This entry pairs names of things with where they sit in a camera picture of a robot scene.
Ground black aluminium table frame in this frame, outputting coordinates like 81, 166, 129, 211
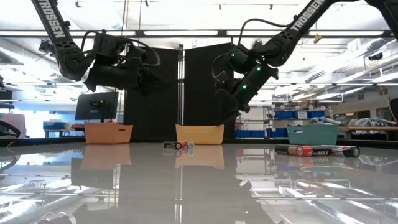
0, 136, 398, 149

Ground black overhead beam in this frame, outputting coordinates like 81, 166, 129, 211
0, 29, 398, 39

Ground metal shelf rack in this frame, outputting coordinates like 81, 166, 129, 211
234, 105, 330, 139

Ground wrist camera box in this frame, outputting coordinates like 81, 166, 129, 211
228, 46, 249, 75
92, 30, 123, 60

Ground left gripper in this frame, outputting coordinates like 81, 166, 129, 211
83, 57, 164, 94

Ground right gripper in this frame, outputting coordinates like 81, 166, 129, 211
216, 63, 280, 124

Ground blue box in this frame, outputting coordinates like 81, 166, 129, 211
42, 121, 68, 131

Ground black computer monitor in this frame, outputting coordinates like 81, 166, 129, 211
74, 91, 119, 123

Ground black hanging camera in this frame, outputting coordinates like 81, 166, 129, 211
39, 40, 53, 54

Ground wooden workbench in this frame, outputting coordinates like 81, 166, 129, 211
338, 125, 398, 141

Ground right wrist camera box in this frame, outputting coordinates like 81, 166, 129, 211
228, 46, 249, 75

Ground pink padded object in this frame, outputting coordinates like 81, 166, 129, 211
0, 113, 27, 138

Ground yellow plastic bin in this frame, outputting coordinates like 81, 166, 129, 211
175, 124, 225, 146

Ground red black battery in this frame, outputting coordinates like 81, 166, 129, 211
295, 145, 338, 157
164, 141, 187, 150
337, 145, 361, 159

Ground teal plastic bin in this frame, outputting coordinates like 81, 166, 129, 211
286, 124, 339, 146

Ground black chair armrest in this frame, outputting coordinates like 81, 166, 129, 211
0, 120, 22, 138

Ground orange plastic bin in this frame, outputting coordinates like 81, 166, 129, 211
83, 122, 134, 145

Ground black folding screen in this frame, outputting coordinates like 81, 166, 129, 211
124, 42, 236, 141

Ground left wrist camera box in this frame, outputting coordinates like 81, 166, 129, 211
92, 30, 123, 60

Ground clear plastic wrapped items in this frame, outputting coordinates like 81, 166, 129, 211
357, 116, 397, 128

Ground white grey tube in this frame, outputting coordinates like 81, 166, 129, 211
310, 116, 341, 126

